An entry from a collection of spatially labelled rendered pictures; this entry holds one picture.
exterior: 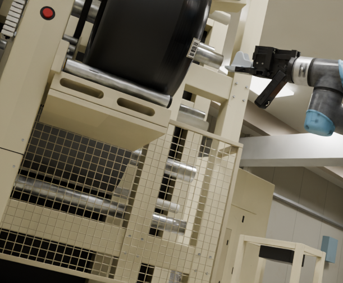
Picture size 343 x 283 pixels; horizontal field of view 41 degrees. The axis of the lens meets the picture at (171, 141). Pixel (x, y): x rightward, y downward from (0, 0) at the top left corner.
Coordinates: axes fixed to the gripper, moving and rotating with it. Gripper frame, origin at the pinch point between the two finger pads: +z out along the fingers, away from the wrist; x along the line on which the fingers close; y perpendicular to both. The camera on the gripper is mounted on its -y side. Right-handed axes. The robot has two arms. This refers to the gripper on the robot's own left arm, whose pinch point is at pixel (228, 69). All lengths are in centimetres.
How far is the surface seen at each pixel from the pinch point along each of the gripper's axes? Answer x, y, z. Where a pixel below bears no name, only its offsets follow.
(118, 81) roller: 14.8, -8.7, 28.0
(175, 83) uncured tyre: -0.2, -6.2, 17.7
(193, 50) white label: 0.5, 4.5, 12.8
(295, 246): -217, -107, 33
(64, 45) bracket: 29.0, -1.3, 37.3
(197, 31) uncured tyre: 0.9, 10.2, 12.0
